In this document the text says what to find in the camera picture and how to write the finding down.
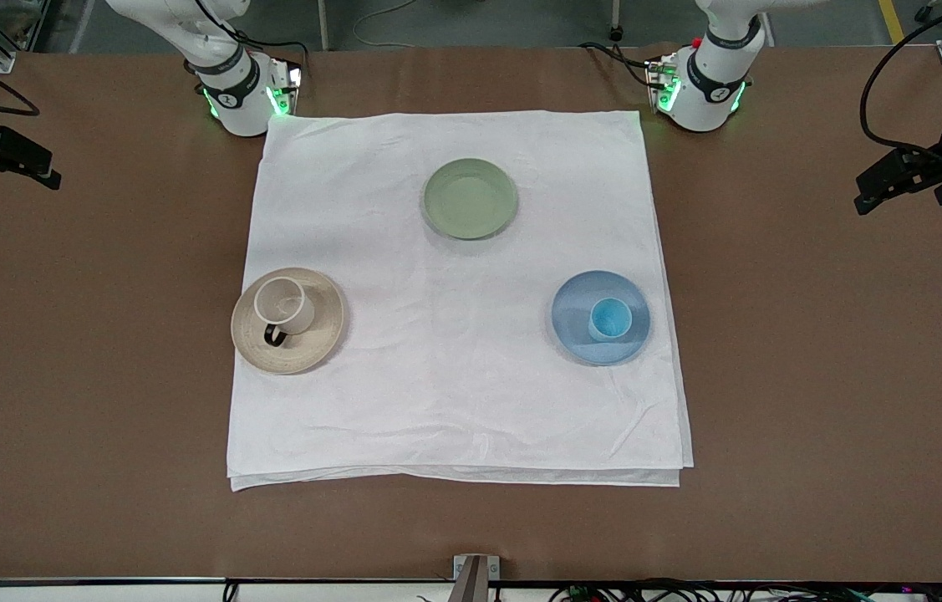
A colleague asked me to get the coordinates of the metal table edge bracket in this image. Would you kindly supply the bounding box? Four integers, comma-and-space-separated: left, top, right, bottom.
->
452, 554, 502, 602

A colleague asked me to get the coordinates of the blue plate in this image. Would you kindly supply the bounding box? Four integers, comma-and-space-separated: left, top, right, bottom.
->
552, 270, 651, 366

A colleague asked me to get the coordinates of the gray beige plate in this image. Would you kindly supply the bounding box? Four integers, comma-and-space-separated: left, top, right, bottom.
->
231, 268, 346, 375

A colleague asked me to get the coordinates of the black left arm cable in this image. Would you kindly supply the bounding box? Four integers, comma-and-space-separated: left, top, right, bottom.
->
858, 0, 942, 161

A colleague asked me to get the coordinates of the black cable on right arm base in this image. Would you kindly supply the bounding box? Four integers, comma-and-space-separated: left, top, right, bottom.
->
195, 0, 309, 78

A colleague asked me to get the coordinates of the green plate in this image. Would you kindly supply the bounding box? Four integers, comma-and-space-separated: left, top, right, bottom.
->
422, 157, 519, 241

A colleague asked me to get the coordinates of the white cloth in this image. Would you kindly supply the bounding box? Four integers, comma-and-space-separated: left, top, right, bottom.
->
227, 110, 695, 492

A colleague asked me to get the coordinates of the white floor cable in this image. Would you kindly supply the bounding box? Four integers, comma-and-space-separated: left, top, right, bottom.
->
352, 0, 421, 48

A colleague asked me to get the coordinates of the white mug with black handle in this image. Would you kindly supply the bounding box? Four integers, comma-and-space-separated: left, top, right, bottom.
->
253, 276, 315, 346

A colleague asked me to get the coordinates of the small blue cup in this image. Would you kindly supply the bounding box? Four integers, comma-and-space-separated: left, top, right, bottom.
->
588, 297, 634, 344

